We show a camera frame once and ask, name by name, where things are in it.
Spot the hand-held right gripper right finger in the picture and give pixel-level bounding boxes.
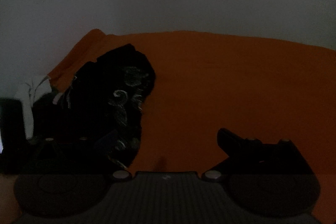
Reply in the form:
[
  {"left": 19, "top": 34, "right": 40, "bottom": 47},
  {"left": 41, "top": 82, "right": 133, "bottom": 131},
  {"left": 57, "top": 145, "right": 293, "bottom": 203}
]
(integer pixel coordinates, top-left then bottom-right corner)
[{"left": 202, "top": 128, "right": 316, "bottom": 182}]

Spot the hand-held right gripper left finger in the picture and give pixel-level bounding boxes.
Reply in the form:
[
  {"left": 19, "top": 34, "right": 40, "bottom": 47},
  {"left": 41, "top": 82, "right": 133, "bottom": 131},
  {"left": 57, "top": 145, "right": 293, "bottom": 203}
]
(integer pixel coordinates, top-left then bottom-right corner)
[{"left": 24, "top": 135, "right": 133, "bottom": 180}]

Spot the black printed garment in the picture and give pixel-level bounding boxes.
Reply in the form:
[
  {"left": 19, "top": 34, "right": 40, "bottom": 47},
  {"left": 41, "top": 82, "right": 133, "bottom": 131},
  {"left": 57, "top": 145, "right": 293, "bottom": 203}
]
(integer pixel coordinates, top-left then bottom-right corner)
[{"left": 31, "top": 43, "right": 157, "bottom": 169}]

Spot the white cloth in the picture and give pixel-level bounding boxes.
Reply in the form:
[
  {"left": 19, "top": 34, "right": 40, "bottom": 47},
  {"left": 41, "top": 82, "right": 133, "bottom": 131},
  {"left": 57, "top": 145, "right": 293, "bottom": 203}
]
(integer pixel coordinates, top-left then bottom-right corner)
[{"left": 14, "top": 75, "right": 52, "bottom": 138}]

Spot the orange bed sheet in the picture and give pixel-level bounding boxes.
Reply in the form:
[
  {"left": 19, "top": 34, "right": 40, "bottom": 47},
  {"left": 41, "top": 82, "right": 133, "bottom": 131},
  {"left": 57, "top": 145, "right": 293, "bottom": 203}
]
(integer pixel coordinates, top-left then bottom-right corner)
[{"left": 47, "top": 29, "right": 336, "bottom": 180}]

